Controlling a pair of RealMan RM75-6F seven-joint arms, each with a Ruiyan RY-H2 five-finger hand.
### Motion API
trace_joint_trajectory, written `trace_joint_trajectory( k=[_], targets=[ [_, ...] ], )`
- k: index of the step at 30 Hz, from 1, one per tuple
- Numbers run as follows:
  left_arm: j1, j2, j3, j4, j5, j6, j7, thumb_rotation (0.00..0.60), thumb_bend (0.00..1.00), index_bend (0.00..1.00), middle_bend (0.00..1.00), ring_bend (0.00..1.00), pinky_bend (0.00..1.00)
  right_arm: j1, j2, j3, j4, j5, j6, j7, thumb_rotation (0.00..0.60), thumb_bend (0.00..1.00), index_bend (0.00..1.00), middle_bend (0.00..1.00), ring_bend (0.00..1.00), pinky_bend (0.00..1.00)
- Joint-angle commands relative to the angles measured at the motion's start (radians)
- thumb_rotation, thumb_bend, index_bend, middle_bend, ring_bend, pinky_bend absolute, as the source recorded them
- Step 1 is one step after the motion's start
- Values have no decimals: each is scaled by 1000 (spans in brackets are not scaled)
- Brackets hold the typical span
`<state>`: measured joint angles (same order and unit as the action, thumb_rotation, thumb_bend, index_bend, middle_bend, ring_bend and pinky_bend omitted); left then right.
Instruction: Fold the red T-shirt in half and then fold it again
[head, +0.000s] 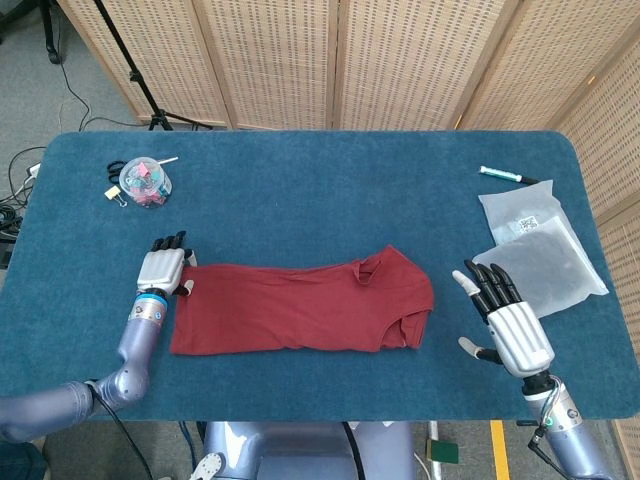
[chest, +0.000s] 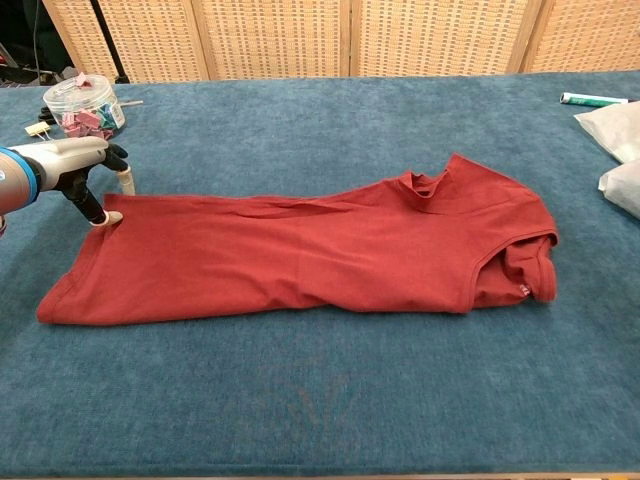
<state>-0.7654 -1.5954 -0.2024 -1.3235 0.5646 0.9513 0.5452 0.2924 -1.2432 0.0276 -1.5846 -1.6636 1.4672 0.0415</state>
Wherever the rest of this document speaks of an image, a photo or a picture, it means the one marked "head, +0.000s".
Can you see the yellow binder clip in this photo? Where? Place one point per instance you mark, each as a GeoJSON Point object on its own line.
{"type": "Point", "coordinates": [112, 192]}

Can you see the pink binder clip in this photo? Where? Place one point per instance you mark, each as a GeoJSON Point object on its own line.
{"type": "Point", "coordinates": [142, 169]}

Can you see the wicker screen panel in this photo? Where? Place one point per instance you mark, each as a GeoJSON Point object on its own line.
{"type": "Point", "coordinates": [627, 280]}
{"type": "Point", "coordinates": [540, 60]}
{"type": "Point", "coordinates": [275, 60]}
{"type": "Point", "coordinates": [165, 55]}
{"type": "Point", "coordinates": [615, 150]}
{"type": "Point", "coordinates": [415, 60]}

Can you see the blue carpet table cover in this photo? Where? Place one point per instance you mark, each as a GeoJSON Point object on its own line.
{"type": "Point", "coordinates": [320, 200]}

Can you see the red T-shirt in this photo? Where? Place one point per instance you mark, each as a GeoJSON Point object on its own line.
{"type": "Point", "coordinates": [300, 310]}

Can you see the white power strip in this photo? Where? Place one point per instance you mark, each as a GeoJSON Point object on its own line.
{"type": "Point", "coordinates": [33, 171]}

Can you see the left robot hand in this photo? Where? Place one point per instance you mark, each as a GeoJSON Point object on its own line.
{"type": "Point", "coordinates": [160, 270]}

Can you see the blue grey robot torso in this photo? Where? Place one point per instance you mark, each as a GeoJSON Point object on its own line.
{"type": "Point", "coordinates": [300, 450]}

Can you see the clear jar of binder clips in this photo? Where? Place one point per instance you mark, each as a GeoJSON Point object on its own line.
{"type": "Point", "coordinates": [145, 187]}

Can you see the translucent bag with dark contents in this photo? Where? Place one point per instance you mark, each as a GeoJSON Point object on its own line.
{"type": "Point", "coordinates": [550, 270]}

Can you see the white perforated bracket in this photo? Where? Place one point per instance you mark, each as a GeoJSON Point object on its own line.
{"type": "Point", "coordinates": [207, 467]}

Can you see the white pole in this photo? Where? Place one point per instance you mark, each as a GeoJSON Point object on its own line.
{"type": "Point", "coordinates": [434, 430]}

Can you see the green block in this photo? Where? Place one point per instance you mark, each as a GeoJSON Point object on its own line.
{"type": "Point", "coordinates": [445, 452]}

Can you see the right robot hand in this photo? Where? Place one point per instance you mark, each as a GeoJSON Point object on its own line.
{"type": "Point", "coordinates": [520, 335]}

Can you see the black tripod stand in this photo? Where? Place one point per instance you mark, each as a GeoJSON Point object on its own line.
{"type": "Point", "coordinates": [132, 77]}

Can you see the translucent bag with QR label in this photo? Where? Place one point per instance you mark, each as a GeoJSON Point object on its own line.
{"type": "Point", "coordinates": [510, 210]}

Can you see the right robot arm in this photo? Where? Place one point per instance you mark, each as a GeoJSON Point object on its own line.
{"type": "Point", "coordinates": [570, 440]}

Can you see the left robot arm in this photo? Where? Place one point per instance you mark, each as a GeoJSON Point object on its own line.
{"type": "Point", "coordinates": [140, 340]}

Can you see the green white tube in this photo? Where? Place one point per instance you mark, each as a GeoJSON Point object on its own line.
{"type": "Point", "coordinates": [500, 173]}

